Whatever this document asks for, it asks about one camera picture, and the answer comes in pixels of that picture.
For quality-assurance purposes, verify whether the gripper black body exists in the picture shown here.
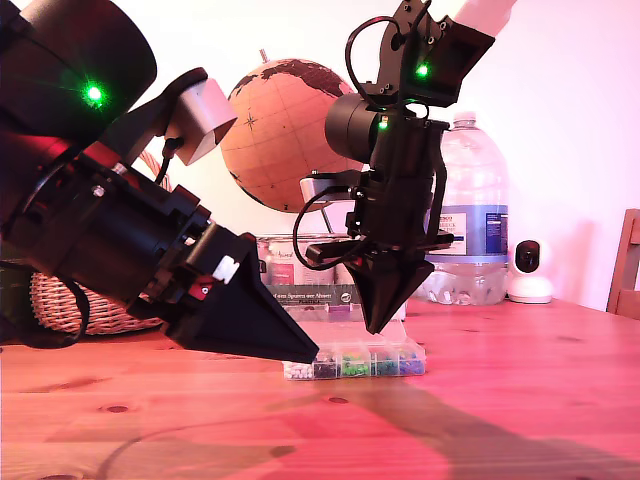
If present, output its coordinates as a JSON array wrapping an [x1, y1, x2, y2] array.
[[305, 169, 451, 264], [9, 152, 246, 329]]

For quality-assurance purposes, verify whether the cardboard can tray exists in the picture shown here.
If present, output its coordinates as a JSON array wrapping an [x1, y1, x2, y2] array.
[[269, 283, 407, 322]]

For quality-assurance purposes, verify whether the tin can with red label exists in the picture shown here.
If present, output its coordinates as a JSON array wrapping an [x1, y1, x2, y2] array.
[[259, 239, 336, 287]]

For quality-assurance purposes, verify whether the clear plastic pin organizer box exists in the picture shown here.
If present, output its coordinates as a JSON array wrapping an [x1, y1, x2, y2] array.
[[282, 305, 427, 382]]

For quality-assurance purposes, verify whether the large clear water bottle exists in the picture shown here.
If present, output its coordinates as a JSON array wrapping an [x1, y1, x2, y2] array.
[[408, 112, 510, 307]]

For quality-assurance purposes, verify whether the dark pet food bag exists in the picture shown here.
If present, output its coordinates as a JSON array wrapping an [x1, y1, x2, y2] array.
[[0, 247, 34, 346]]

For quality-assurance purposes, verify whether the cork globe on stand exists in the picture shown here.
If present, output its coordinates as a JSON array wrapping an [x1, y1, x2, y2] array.
[[221, 49, 366, 241]]

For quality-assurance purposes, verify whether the wooden chair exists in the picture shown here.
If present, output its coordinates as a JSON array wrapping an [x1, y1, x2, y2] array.
[[605, 209, 640, 321]]

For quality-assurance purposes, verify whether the black cable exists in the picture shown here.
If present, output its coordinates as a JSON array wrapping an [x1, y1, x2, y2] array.
[[0, 259, 91, 350], [154, 137, 184, 185], [292, 189, 371, 272], [422, 149, 450, 246], [345, 15, 401, 104]]

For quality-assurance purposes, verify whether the arm grey camera box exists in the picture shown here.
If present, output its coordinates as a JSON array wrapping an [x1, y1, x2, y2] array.
[[99, 67, 239, 167], [298, 169, 374, 202]]

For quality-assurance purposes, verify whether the wicker basket with handle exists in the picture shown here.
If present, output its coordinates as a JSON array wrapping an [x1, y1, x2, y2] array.
[[29, 150, 174, 336]]

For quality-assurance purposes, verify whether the small white round camera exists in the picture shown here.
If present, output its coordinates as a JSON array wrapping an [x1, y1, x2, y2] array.
[[507, 239, 555, 305]]

